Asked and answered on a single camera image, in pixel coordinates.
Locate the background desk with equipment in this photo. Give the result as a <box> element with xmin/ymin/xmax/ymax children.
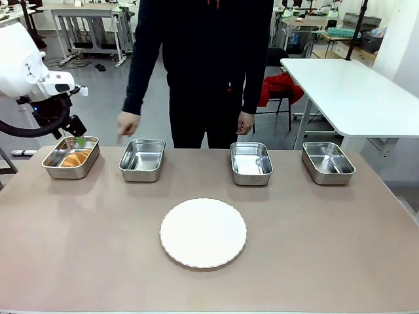
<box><xmin>281</xmin><ymin>14</ymin><xmax>328</xmax><ymax>50</ymax></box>

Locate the black stand pole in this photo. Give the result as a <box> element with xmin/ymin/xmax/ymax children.
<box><xmin>346</xmin><ymin>0</ymin><xmax>368</xmax><ymax>61</ymax></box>

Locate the person left hand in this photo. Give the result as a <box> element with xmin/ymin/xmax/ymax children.
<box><xmin>236</xmin><ymin>111</ymin><xmax>255</xmax><ymax>135</ymax></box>

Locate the large white table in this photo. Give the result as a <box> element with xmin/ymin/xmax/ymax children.
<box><xmin>280</xmin><ymin>58</ymin><xmax>419</xmax><ymax>160</ymax></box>

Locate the person torso in black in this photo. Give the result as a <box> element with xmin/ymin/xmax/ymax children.
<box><xmin>122</xmin><ymin>0</ymin><xmax>274</xmax><ymax>150</ymax></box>

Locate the person right forearm black sleeve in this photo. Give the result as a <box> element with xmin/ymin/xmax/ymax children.
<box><xmin>122</xmin><ymin>58</ymin><xmax>148</xmax><ymax>116</ymax></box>

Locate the person right hand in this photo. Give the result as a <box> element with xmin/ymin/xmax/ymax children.
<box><xmin>117</xmin><ymin>111</ymin><xmax>141</xmax><ymax>145</ymax></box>

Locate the green tray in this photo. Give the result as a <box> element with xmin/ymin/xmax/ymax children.
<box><xmin>327</xmin><ymin>27</ymin><xmax>363</xmax><ymax>39</ymax></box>

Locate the red cloth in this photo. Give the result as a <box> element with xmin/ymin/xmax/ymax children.
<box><xmin>257</xmin><ymin>73</ymin><xmax>305</xmax><ymax>108</ymax></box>

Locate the dark storage bin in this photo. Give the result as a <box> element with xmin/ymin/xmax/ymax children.
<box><xmin>361</xmin><ymin>31</ymin><xmax>384</xmax><ymax>53</ymax></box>

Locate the steel rectangular container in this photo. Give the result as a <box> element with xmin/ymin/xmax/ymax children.
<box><xmin>230</xmin><ymin>141</ymin><xmax>274</xmax><ymax>186</ymax></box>
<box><xmin>117</xmin><ymin>139</ymin><xmax>167</xmax><ymax>183</ymax></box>
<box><xmin>41</xmin><ymin>135</ymin><xmax>101</xmax><ymax>180</ymax></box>
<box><xmin>301</xmin><ymin>141</ymin><xmax>357</xmax><ymax>186</ymax></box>

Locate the black chair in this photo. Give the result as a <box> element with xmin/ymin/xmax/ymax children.
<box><xmin>255</xmin><ymin>47</ymin><xmax>294</xmax><ymax>131</ymax></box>

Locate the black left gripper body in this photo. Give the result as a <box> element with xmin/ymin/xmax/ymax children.
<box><xmin>64</xmin><ymin>114</ymin><xmax>88</xmax><ymax>137</ymax></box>

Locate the person left forearm black sleeve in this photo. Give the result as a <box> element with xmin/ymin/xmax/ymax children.
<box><xmin>241</xmin><ymin>65</ymin><xmax>266</xmax><ymax>115</ymax></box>

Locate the golden croissant bread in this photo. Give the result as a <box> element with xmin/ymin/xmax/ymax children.
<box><xmin>61</xmin><ymin>149</ymin><xmax>92</xmax><ymax>167</ymax></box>

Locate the grey background workbench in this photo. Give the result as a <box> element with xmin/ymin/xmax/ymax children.
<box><xmin>50</xmin><ymin>3</ymin><xmax>129</xmax><ymax>69</ymax></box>

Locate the black left arm cable sleeve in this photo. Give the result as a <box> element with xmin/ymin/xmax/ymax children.
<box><xmin>0</xmin><ymin>96</ymin><xmax>73</xmax><ymax>138</ymax></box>

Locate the white scalloped plate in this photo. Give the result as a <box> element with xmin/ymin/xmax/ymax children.
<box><xmin>159</xmin><ymin>198</ymin><xmax>248</xmax><ymax>270</ymax></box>

